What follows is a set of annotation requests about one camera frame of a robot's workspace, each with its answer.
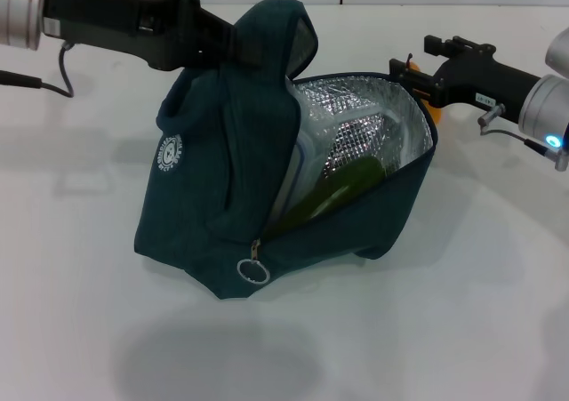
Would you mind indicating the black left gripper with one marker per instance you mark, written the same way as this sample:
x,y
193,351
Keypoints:
x,y
115,23

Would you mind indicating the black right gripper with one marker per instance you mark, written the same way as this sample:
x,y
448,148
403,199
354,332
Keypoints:
x,y
484,83

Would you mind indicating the yellow orange pear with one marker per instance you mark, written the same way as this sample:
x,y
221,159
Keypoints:
x,y
433,114

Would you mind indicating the clear plastic food container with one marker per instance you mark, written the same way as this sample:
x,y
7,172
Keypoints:
x,y
311,170

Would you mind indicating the dark teal insulated lunch bag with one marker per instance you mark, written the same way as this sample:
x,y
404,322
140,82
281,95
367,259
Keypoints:
x,y
209,187

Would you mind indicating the green cucumber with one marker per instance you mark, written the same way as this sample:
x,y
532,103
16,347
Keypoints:
x,y
342,187

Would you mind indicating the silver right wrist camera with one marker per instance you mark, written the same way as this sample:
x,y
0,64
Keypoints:
x,y
559,47

